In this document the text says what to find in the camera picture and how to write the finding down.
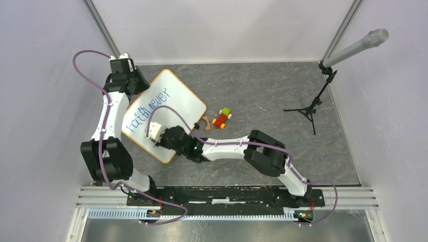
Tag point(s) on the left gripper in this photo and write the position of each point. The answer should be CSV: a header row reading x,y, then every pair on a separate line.
x,y
145,84

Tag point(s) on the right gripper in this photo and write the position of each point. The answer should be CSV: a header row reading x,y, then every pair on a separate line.
x,y
161,143

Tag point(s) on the white whiteboard orange frame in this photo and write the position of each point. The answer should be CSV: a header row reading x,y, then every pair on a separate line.
x,y
169,102

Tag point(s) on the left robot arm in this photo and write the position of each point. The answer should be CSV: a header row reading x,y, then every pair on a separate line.
x,y
105,156

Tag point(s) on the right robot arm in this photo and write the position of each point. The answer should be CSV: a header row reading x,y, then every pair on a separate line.
x,y
266,154

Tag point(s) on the brown wooden bone piece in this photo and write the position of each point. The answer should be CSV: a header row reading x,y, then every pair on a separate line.
x,y
208,123

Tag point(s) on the red lego toy car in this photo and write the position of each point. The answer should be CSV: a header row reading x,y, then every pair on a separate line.
x,y
224,114

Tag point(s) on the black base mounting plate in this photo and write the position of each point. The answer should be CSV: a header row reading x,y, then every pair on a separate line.
x,y
223,200

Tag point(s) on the black microphone tripod stand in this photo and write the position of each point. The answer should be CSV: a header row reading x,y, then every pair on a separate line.
x,y
310,110

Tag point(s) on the grey microphone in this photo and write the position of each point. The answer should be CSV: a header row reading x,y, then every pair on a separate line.
x,y
372,39

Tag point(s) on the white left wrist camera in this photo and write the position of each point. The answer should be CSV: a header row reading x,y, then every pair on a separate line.
x,y
122,64

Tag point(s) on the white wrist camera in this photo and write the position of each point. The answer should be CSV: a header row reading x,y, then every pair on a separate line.
x,y
155,131
122,64

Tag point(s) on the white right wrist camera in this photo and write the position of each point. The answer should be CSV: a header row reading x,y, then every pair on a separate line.
x,y
155,131

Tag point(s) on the grey slotted cable duct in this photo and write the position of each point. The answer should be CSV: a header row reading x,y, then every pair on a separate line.
x,y
148,216

